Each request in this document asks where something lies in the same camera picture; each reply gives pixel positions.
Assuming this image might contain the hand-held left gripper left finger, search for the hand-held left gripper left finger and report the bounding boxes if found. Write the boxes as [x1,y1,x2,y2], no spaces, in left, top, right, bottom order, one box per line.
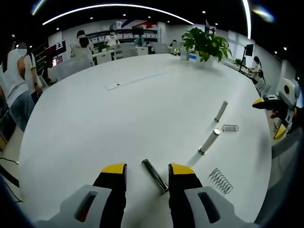
[35,162,128,228]

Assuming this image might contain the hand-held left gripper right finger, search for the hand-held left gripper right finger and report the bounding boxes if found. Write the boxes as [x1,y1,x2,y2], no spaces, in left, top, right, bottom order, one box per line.
[168,163,262,228]

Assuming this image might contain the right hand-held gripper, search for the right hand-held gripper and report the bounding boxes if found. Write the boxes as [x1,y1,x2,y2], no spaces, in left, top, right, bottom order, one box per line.
[252,77,301,141]

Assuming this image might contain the dark metal pin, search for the dark metal pin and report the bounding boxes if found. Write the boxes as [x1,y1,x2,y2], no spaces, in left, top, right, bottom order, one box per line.
[141,158,170,192]

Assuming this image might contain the large steel coil spring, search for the large steel coil spring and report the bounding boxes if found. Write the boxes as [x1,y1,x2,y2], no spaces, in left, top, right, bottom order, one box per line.
[208,168,234,195]

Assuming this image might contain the small steel coil spring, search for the small steel coil spring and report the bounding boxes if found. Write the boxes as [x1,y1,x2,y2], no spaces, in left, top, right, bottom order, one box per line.
[222,123,239,133]

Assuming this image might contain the silver metal pin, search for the silver metal pin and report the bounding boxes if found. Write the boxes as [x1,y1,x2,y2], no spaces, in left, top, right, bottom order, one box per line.
[198,128,221,155]
[213,101,229,123]

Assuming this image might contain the white plant pot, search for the white plant pot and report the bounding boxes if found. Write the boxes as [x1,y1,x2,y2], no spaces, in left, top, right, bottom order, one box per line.
[198,56,216,69]

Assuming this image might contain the blue and white sign card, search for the blue and white sign card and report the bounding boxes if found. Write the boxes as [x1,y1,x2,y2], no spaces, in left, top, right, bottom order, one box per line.
[187,52,200,63]

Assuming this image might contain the green leafy plant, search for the green leafy plant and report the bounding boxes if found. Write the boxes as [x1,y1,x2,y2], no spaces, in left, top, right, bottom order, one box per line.
[180,26,233,64]

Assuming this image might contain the white flat cover strip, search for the white flat cover strip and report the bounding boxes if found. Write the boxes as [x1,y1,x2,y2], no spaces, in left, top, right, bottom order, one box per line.
[106,71,168,90]

